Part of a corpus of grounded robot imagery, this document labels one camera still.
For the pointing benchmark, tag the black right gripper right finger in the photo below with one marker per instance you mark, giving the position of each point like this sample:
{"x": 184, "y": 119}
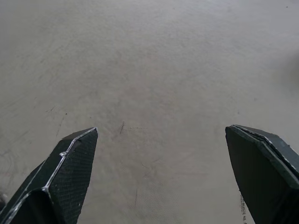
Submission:
{"x": 261, "y": 172}

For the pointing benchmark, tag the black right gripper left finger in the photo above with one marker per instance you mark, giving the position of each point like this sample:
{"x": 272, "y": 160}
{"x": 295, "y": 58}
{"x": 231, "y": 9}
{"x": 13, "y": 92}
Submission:
{"x": 63, "y": 177}

